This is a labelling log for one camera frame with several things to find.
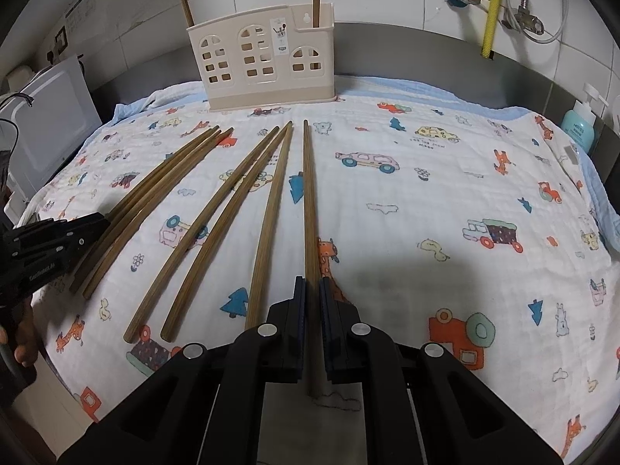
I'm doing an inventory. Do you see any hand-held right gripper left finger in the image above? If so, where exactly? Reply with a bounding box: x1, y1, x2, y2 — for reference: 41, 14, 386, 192
55, 275, 307, 465

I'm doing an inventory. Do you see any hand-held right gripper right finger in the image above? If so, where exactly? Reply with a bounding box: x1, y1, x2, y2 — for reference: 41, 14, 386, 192
318, 276, 565, 465

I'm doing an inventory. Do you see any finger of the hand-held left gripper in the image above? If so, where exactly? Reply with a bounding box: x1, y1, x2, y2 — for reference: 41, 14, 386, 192
4, 212, 110, 265

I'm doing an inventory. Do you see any bunch of wooden chopsticks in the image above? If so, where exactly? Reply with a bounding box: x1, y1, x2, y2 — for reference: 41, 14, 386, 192
69, 122, 295, 346

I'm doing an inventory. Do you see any cream plastic utensil holder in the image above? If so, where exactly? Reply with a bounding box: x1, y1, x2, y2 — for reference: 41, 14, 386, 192
186, 2, 336, 110

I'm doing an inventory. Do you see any person's left hand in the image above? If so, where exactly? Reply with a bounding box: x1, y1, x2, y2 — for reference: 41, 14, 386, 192
13, 299, 40, 370

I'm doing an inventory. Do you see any cartoon printed blanket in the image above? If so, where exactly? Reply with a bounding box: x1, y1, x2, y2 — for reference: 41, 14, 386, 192
29, 75, 620, 465

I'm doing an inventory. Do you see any white microwave oven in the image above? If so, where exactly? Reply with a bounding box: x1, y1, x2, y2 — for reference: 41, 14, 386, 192
0, 55, 103, 216

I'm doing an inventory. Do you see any beige kettle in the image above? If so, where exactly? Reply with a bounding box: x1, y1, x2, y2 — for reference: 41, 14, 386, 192
4, 62, 36, 89

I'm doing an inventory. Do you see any teal soap pump bottle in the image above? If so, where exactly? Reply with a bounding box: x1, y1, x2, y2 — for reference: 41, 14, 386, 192
560, 83, 610, 154

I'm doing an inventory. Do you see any steel valve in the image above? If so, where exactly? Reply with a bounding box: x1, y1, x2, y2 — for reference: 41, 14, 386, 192
503, 5, 546, 36

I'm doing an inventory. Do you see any black cable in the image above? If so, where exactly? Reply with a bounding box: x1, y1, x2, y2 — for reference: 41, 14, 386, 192
0, 91, 36, 156

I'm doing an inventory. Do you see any black wall switch panel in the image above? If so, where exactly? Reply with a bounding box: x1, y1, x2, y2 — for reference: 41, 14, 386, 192
46, 26, 69, 65

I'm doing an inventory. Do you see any printed wall label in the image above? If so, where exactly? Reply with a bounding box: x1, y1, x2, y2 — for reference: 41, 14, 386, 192
62, 0, 96, 36

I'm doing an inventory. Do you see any yellow gas hose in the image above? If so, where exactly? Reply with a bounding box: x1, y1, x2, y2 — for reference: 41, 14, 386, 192
481, 0, 505, 60

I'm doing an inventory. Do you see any thin grey cable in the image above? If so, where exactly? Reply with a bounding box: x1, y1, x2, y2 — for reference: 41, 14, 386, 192
501, 0, 571, 43

